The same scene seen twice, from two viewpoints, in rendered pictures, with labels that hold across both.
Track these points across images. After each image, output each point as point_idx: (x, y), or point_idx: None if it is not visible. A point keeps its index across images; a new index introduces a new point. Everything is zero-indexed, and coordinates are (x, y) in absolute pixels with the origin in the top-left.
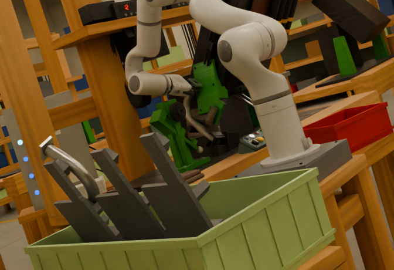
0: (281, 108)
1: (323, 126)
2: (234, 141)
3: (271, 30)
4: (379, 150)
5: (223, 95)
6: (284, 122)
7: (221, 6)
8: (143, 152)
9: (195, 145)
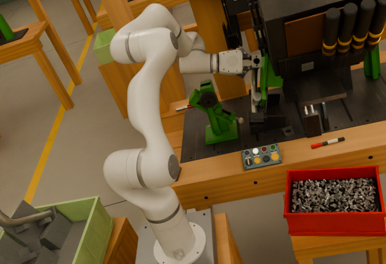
0: (153, 229)
1: (333, 175)
2: (277, 123)
3: (142, 177)
4: (338, 248)
5: (274, 85)
6: (157, 236)
7: (132, 114)
8: (235, 78)
9: (230, 121)
